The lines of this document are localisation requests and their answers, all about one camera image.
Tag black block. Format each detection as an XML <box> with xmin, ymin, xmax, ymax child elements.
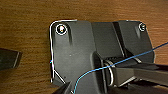
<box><xmin>0</xmin><ymin>47</ymin><xmax>23</xmax><ymax>72</ymax></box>

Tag blue cable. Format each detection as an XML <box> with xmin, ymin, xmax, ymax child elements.
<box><xmin>72</xmin><ymin>42</ymin><xmax>168</xmax><ymax>94</ymax></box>

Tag dark grey robot base plate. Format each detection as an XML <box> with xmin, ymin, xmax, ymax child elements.
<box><xmin>49</xmin><ymin>19</ymin><xmax>158</xmax><ymax>94</ymax></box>

